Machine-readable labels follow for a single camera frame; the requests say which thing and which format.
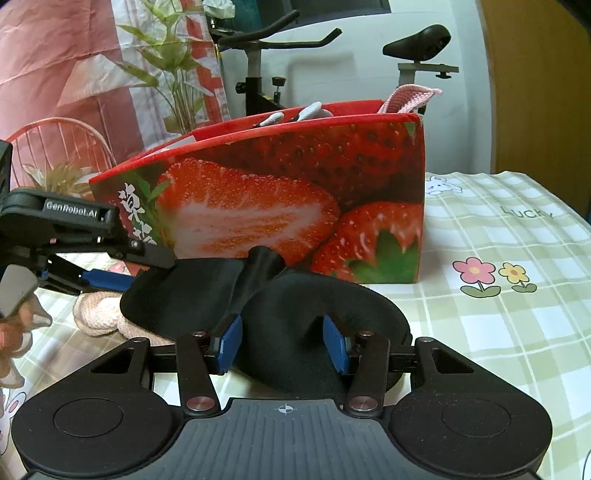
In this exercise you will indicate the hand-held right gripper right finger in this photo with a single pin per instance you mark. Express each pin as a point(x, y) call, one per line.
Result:
point(334, 341)

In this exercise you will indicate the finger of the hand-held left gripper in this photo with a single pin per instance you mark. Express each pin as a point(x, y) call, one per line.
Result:
point(108, 280)
point(147, 256)

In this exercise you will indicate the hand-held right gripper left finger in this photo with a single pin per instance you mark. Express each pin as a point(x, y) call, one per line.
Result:
point(231, 344)

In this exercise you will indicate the black eye mask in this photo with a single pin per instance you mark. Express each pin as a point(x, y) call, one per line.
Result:
point(300, 314)

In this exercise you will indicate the red strawberry print box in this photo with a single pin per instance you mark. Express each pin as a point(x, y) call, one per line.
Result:
point(300, 184)

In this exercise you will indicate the person's left hand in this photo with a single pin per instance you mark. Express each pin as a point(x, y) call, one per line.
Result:
point(11, 337)

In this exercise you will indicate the pale pink crochet pad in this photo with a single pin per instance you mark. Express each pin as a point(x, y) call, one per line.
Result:
point(99, 314)

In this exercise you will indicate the green checked printed blanket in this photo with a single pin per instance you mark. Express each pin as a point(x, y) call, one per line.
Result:
point(485, 323)

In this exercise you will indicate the pink printed backdrop cloth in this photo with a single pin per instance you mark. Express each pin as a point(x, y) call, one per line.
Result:
point(69, 69)

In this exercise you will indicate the black exercise bike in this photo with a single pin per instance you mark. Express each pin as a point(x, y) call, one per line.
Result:
point(254, 87)

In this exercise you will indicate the white grey glove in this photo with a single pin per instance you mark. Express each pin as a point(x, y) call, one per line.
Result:
point(314, 111)

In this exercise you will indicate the pink knitted cloth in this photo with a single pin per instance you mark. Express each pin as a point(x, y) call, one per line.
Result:
point(406, 99)

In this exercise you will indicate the white crumpled cloth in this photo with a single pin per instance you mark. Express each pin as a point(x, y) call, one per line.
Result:
point(219, 7)

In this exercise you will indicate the dark screen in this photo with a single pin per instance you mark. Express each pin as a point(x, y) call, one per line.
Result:
point(337, 4)

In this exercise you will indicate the wooden door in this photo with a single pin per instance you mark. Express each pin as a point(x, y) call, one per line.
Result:
point(540, 83)

